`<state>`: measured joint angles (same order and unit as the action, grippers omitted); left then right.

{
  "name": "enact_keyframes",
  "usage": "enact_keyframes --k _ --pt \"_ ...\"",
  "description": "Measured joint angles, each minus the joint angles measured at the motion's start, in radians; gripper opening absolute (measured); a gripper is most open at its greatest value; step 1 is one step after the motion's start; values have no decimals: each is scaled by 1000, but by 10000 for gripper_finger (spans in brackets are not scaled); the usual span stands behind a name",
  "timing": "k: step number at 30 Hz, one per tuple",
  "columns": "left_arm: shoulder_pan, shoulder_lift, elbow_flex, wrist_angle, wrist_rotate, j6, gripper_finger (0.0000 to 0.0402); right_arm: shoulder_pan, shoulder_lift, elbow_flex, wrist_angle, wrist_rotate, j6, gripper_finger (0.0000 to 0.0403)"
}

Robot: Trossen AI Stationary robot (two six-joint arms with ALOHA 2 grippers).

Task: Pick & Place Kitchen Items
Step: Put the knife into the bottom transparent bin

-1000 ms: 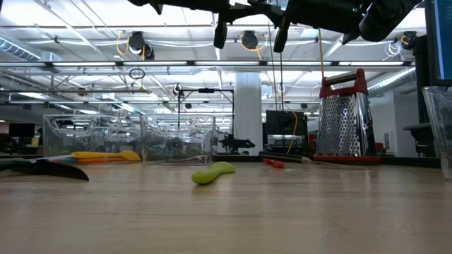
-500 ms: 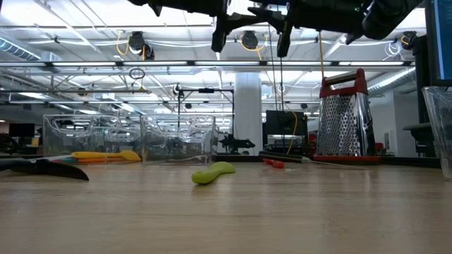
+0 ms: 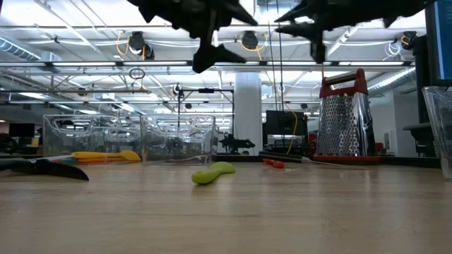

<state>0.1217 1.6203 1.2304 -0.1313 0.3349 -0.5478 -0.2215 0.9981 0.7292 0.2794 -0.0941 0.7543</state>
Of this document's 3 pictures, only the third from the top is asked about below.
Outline black cable reel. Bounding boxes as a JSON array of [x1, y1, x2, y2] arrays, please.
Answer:
[[241, 30, 260, 51], [400, 30, 418, 50], [127, 30, 155, 61]]

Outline black computer monitor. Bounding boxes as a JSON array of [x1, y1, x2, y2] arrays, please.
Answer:
[[424, 0, 452, 87]]

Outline black monitor stand post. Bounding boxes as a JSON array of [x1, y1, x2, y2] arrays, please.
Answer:
[[412, 35, 436, 158]]

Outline black metal stand frame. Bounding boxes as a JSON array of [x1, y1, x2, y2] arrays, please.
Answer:
[[177, 87, 235, 155]]

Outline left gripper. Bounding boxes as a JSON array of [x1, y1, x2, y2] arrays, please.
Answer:
[[126, 0, 259, 74]]

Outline yellow silicone spatula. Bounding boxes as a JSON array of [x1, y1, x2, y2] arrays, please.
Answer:
[[71, 150, 143, 163]]

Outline thin black knife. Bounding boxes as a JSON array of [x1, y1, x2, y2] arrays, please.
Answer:
[[20, 158, 90, 182]]

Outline red silicone spoon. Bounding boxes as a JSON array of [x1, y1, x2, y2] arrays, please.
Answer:
[[261, 157, 286, 169]]

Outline red box device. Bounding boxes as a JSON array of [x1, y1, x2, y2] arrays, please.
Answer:
[[313, 68, 381, 164]]

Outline light green silicone spoon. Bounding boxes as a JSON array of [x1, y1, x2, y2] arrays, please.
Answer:
[[191, 161, 237, 186]]

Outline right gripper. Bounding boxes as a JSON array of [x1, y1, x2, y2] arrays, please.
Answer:
[[274, 0, 375, 64]]

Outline large clear plastic bin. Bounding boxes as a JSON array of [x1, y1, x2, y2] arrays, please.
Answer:
[[421, 85, 452, 180]]

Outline black cabinet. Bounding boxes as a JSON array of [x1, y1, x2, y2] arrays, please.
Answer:
[[265, 110, 309, 157]]

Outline white building column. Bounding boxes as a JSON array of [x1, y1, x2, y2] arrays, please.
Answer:
[[234, 72, 263, 155]]

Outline black aluminium table frame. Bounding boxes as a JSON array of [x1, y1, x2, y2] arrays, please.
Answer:
[[0, 154, 442, 169]]

